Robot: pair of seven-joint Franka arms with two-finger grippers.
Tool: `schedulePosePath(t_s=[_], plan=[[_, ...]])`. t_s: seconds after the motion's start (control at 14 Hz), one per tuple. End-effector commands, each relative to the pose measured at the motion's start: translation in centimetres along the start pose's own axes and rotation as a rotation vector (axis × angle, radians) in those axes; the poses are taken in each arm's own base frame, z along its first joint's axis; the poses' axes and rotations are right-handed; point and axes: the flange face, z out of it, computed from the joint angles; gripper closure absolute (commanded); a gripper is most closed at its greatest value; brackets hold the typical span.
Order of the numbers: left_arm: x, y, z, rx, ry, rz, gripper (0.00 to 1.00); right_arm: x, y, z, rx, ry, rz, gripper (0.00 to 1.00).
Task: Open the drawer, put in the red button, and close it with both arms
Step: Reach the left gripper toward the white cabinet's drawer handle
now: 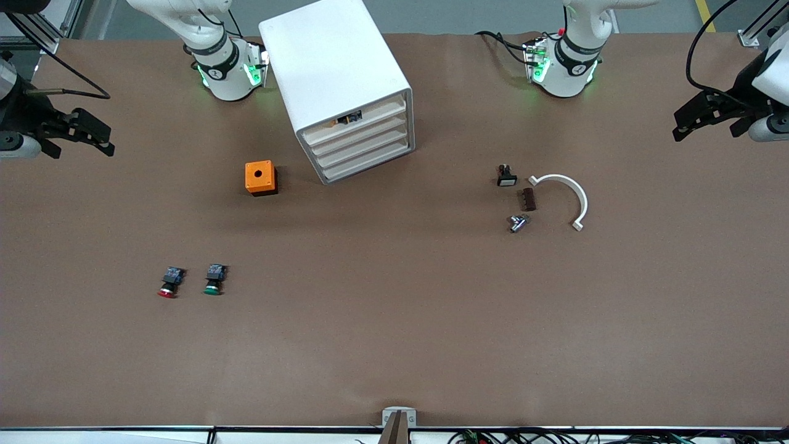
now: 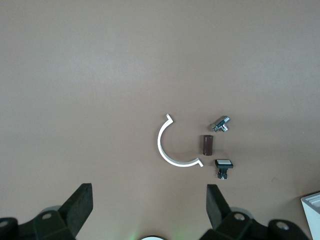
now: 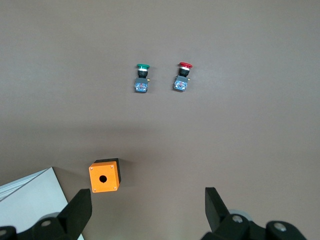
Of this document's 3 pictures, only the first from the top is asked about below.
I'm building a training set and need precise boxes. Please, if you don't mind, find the orange box with hole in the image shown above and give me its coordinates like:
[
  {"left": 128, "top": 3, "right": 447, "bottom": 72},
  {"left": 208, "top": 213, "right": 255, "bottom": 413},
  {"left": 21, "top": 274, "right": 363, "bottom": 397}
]
[{"left": 245, "top": 160, "right": 279, "bottom": 197}]

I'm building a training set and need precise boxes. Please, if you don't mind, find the tangled cable bundle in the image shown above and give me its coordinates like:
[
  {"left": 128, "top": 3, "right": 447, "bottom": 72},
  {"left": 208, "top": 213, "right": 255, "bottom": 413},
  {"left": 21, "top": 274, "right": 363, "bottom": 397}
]
[{"left": 449, "top": 428, "right": 789, "bottom": 444}]

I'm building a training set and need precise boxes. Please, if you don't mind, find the red mushroom push button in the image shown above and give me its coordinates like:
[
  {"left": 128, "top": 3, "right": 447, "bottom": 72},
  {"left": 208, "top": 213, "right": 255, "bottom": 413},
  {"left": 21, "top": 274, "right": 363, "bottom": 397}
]
[{"left": 157, "top": 266, "right": 187, "bottom": 300}]

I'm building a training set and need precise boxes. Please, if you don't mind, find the black base cable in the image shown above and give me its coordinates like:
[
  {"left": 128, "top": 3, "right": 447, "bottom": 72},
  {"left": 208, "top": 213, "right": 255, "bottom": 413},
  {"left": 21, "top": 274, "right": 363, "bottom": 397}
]
[{"left": 474, "top": 30, "right": 534, "bottom": 66}]

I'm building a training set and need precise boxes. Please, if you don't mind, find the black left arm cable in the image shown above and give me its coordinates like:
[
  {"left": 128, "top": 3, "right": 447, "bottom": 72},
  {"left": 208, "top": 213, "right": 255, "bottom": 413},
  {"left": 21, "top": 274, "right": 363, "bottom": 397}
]
[{"left": 685, "top": 0, "right": 772, "bottom": 113}]

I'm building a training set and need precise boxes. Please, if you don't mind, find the white curved plastic bracket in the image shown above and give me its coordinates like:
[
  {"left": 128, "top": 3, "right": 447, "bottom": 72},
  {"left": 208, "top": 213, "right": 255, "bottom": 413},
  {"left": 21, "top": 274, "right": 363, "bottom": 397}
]
[{"left": 528, "top": 173, "right": 589, "bottom": 232}]

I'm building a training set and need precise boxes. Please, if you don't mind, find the aluminium frame profile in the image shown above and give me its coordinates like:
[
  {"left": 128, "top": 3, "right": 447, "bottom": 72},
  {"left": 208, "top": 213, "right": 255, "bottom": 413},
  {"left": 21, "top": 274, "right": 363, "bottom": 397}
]
[
  {"left": 738, "top": 0, "right": 789, "bottom": 47},
  {"left": 0, "top": 0, "right": 94, "bottom": 55}
]

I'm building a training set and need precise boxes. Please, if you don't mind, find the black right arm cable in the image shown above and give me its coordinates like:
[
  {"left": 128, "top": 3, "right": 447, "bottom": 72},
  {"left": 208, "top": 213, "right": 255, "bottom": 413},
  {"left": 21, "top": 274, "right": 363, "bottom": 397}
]
[{"left": 5, "top": 12, "right": 112, "bottom": 101}]

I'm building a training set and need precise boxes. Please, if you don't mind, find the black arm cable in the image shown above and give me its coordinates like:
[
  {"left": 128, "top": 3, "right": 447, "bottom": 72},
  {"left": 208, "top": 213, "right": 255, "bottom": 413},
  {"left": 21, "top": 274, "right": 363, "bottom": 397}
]
[
  {"left": 685, "top": 0, "right": 772, "bottom": 113},
  {"left": 5, "top": 12, "right": 112, "bottom": 101}
]

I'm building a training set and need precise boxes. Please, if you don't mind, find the white plastic drawer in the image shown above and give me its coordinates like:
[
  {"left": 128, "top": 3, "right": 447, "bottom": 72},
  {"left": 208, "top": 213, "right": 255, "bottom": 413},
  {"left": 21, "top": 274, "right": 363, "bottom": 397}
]
[
  {"left": 301, "top": 94, "right": 409, "bottom": 147},
  {"left": 313, "top": 128, "right": 411, "bottom": 170},
  {"left": 319, "top": 142, "right": 414, "bottom": 183},
  {"left": 307, "top": 114, "right": 410, "bottom": 158}
]

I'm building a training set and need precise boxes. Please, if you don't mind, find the white drawer cabinet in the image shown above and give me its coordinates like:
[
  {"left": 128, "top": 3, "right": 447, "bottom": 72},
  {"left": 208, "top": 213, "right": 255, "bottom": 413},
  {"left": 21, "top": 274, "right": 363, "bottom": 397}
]
[{"left": 258, "top": 0, "right": 415, "bottom": 186}]

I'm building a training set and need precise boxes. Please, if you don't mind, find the green mushroom push button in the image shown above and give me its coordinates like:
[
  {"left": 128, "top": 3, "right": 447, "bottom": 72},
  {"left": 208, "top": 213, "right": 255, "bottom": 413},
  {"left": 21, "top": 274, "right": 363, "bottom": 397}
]
[{"left": 203, "top": 263, "right": 229, "bottom": 297}]

